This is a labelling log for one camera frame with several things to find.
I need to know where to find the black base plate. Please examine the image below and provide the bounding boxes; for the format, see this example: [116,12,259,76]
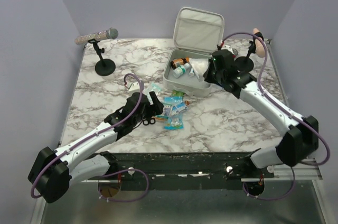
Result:
[100,151,274,191]

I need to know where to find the left black mic stand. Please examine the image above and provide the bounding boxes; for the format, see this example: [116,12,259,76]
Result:
[88,39,116,77]

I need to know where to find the white green medicine bottle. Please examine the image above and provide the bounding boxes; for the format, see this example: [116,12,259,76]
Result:
[173,63,191,78]

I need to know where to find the amber medicine bottle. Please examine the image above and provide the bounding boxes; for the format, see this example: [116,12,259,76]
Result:
[170,58,189,69]

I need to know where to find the blue white wipes packet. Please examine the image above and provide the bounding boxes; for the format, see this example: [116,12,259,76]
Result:
[170,102,188,116]

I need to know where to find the black handled scissors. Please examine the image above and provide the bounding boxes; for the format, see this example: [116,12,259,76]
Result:
[143,117,156,126]

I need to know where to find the beige wooden microphone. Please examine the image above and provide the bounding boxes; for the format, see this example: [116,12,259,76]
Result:
[252,28,265,58]

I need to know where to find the glitter microphone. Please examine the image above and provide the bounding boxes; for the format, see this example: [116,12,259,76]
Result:
[74,28,119,45]

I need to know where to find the grey medicine kit case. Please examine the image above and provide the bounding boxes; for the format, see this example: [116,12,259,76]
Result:
[163,7,224,97]

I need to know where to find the cotton swab bag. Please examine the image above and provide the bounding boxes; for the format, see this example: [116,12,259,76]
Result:
[164,116,184,130]

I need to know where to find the light blue sachet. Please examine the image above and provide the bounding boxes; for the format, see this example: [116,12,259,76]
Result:
[164,96,183,105]

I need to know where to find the white gauze pad pack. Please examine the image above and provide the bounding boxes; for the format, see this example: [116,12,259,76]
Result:
[190,58,210,82]

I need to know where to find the right black mic stand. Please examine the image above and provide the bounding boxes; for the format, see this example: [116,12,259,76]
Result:
[234,41,256,72]

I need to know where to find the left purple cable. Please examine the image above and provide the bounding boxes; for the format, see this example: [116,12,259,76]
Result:
[30,73,150,204]

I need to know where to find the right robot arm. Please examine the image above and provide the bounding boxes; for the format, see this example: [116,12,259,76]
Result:
[203,50,318,178]

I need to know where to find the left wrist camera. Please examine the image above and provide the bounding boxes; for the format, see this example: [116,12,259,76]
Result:
[126,81,144,95]

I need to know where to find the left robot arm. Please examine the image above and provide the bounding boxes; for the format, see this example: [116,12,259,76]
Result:
[28,91,164,203]

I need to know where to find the black mic stand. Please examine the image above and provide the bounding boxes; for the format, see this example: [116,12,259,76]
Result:
[88,39,116,77]
[234,41,256,72]

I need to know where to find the green medicine box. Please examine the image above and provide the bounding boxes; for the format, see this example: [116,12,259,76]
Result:
[171,90,184,98]

